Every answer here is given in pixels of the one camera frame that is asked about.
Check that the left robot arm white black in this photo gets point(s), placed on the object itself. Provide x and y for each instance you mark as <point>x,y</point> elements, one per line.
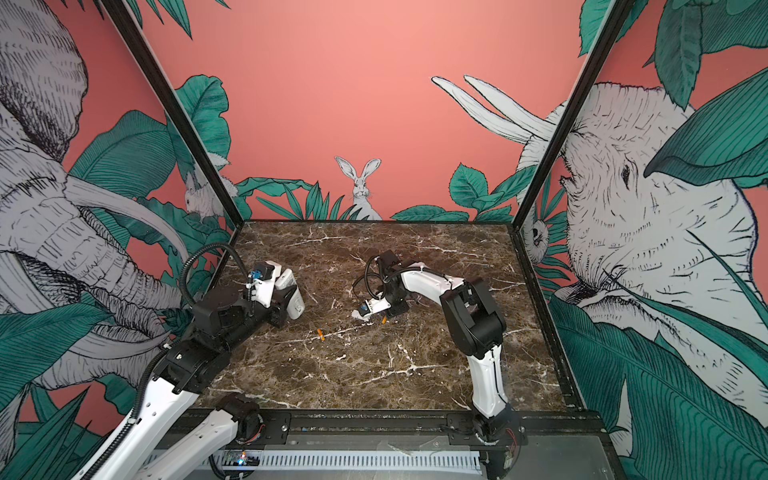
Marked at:
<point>170,385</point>

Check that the white slotted cable duct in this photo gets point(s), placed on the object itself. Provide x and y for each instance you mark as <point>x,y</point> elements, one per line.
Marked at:
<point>307,460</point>

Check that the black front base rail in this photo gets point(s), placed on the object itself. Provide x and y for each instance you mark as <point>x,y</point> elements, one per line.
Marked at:
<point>283,425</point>

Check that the white battery cover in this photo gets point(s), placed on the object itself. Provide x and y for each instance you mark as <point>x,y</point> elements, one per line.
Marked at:
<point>356,315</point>

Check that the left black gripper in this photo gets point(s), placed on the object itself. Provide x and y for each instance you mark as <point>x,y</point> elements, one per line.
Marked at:
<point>278,307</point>

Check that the right black frame post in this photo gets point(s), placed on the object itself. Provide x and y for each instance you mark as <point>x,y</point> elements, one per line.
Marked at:
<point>607,35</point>

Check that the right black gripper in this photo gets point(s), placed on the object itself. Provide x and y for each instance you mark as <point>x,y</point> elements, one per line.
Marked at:
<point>394,311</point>

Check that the white remote control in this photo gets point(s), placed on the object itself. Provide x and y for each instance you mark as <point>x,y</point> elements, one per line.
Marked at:
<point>286,287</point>

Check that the left black frame post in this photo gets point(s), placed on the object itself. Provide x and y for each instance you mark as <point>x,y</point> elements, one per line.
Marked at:
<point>130,33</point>

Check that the black frame post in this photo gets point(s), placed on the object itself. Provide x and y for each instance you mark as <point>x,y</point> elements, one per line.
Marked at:
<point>607,35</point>
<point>130,33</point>

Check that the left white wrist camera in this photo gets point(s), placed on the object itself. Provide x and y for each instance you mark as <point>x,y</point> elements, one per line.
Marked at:
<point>261,282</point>

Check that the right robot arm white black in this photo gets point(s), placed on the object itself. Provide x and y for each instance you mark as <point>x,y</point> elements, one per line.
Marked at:
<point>475,323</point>

